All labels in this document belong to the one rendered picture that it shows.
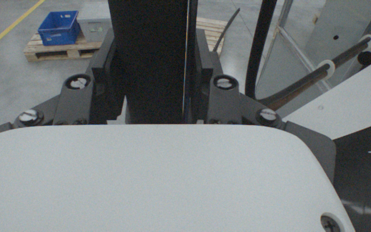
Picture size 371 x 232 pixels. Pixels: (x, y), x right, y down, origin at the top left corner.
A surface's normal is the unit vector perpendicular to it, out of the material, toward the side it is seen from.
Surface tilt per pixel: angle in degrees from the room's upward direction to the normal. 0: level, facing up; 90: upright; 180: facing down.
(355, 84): 50
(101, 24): 96
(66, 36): 90
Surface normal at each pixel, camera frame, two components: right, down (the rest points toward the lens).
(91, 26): 0.16, 0.78
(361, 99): -0.73, -0.44
